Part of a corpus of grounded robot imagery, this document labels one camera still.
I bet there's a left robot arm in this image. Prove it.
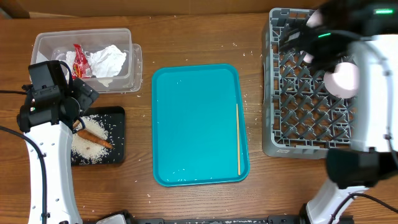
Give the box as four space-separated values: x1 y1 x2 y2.
17 60 99 223

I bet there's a pile of rice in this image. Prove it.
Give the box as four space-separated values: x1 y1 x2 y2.
72 114 111 165

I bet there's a teal serving tray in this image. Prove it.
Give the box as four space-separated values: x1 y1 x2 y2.
152 63 250 187

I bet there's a pink round plate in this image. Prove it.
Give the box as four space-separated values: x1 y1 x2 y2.
300 10 323 63

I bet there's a grey dishwasher rack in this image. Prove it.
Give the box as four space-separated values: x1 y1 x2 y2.
262 7 354 159

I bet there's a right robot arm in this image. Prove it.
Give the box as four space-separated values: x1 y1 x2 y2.
279 0 397 223

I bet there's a pink bowl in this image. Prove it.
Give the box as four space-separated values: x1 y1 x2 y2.
323 62 359 99

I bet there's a clear plastic bin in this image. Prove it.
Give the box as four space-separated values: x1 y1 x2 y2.
30 28 143 93

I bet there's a white napkin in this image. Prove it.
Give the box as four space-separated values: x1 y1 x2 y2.
64 45 127 87

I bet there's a wooden chopstick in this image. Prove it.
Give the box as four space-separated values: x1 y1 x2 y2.
236 104 241 176

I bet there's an orange carrot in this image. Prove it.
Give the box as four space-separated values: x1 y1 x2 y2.
77 129 113 149

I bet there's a red snack wrapper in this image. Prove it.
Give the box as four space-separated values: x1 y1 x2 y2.
72 44 93 79

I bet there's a brown walnut food scrap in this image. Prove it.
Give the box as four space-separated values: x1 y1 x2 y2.
73 120 80 129

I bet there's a black tray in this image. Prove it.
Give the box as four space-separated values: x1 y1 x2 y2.
71 106 126 166

